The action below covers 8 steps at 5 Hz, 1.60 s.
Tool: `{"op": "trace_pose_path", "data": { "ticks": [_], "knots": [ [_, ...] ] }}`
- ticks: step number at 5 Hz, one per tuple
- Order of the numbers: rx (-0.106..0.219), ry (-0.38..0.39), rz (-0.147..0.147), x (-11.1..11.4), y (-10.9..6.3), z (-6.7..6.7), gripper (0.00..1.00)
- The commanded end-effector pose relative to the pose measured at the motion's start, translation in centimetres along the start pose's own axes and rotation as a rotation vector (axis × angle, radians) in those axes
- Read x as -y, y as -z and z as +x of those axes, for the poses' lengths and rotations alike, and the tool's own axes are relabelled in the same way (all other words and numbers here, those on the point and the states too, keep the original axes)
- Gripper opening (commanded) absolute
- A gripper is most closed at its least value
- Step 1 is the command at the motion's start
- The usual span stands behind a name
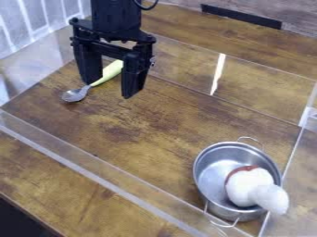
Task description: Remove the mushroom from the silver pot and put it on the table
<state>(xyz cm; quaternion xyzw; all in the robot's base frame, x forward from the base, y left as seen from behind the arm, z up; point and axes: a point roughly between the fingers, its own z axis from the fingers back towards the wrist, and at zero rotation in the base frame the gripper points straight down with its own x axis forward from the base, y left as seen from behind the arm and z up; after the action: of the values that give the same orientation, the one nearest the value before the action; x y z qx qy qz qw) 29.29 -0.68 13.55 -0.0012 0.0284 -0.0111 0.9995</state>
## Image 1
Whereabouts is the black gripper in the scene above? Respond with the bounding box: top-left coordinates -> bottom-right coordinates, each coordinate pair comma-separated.
69,0 -> 157,99

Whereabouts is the silver pot with handles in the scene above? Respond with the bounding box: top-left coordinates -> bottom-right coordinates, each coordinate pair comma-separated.
191,138 -> 290,225

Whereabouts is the white plush mushroom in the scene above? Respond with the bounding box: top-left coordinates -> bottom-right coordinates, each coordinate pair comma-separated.
224,166 -> 290,215

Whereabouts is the black strip on table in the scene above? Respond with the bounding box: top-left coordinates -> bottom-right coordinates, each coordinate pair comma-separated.
200,4 -> 282,30

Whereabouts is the spoon with yellow handle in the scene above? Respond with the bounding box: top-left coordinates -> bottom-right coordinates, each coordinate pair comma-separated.
61,60 -> 124,103

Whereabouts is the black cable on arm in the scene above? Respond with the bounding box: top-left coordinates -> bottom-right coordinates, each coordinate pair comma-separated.
132,0 -> 159,11

